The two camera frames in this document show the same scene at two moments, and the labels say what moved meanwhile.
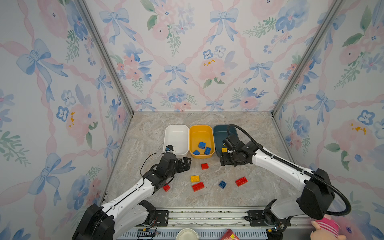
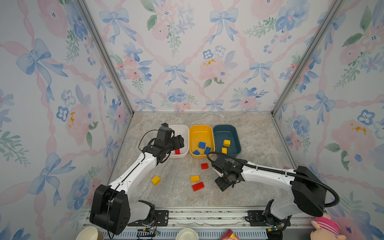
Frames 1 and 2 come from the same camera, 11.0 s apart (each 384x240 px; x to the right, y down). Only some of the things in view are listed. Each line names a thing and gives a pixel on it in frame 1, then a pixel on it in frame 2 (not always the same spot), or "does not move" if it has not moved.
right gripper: x=224 y=160 -> x=219 y=183
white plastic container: x=177 y=135 does not move
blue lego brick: x=202 y=145 does not move
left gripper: x=186 y=164 -> x=178 y=141
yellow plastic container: x=203 y=133 does not move
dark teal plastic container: x=220 y=133 does not move
